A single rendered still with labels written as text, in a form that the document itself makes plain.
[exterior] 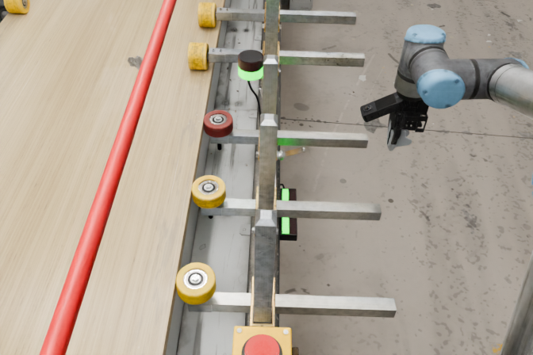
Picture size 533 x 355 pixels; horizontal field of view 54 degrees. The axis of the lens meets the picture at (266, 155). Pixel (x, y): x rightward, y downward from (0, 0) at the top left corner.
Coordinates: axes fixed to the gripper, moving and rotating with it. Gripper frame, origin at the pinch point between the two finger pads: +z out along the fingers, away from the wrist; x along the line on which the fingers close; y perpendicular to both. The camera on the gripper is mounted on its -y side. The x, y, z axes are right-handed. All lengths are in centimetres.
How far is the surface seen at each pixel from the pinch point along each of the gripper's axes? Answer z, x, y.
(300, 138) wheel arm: -3.3, -1.6, -25.1
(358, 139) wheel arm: -3.4, -1.4, -9.0
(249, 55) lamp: -30.8, -3.7, -38.9
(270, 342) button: -41, -79, -33
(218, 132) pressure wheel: -6.6, -4.1, -47.1
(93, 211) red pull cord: -82, -94, -41
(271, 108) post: -16.7, -5.8, -33.2
